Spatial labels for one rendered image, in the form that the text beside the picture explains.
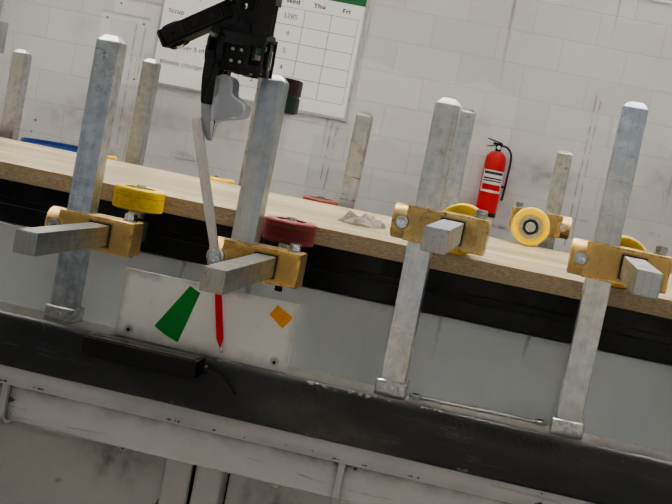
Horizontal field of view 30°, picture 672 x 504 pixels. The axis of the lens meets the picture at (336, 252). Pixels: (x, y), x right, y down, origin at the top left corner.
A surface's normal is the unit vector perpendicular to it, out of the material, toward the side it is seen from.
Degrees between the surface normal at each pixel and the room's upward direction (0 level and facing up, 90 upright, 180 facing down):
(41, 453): 90
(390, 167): 90
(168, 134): 90
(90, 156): 90
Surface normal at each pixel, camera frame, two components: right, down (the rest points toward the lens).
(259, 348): -0.17, 0.06
